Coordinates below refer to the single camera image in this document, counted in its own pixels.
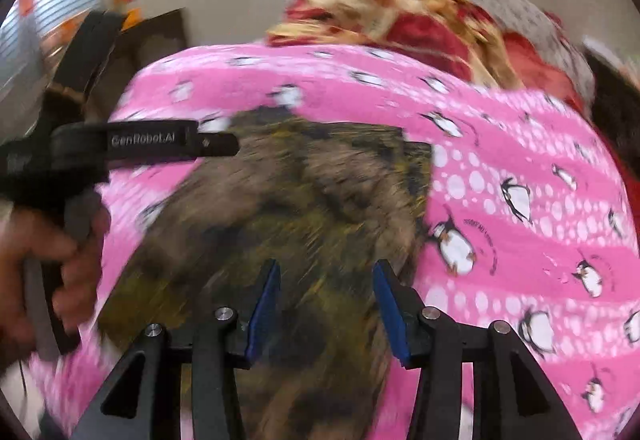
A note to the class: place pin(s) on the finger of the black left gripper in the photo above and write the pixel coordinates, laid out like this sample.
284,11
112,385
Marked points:
217,144

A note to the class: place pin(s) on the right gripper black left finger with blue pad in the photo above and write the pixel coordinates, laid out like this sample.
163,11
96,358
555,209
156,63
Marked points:
140,398

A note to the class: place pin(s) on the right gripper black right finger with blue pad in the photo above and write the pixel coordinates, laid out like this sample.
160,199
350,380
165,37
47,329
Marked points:
513,398

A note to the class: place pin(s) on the brown yellow patterned cloth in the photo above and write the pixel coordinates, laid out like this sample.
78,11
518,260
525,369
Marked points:
324,200

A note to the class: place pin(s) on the person's left hand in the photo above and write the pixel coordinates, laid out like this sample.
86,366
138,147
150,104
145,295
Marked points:
26,234

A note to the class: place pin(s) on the dark wooden side table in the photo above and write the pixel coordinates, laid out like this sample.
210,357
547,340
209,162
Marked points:
135,48

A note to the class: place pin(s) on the metal grille door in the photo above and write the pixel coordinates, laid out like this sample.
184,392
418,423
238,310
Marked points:
23,64

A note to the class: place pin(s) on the orange box on table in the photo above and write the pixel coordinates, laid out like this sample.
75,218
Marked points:
133,18

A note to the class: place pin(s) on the pink penguin bed sheet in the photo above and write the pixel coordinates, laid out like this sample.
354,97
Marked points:
526,216

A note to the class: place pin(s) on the red yellow floral blanket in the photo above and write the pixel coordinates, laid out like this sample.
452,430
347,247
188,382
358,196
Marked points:
455,36

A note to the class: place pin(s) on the dark wooden headboard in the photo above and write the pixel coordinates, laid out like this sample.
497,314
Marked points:
615,110

